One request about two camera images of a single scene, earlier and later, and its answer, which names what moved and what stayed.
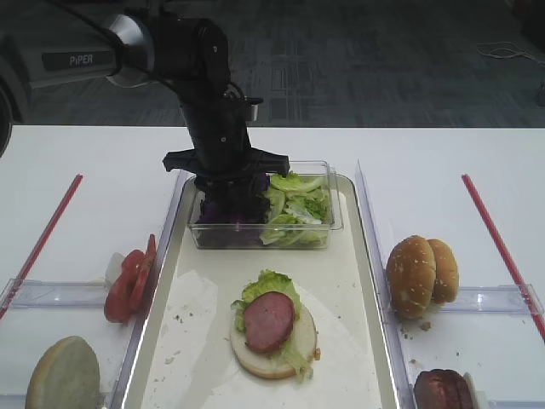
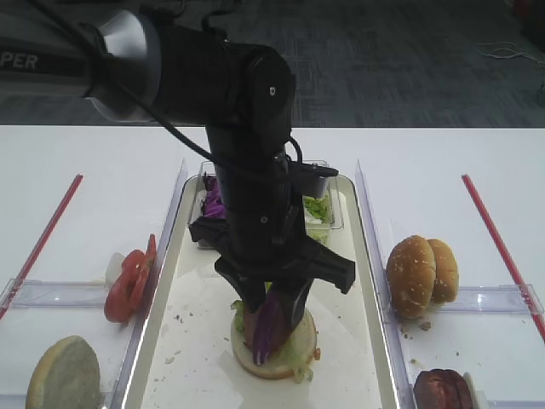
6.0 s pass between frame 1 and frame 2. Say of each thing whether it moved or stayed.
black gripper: moved
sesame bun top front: stayed
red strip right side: stayed
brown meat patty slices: stayed
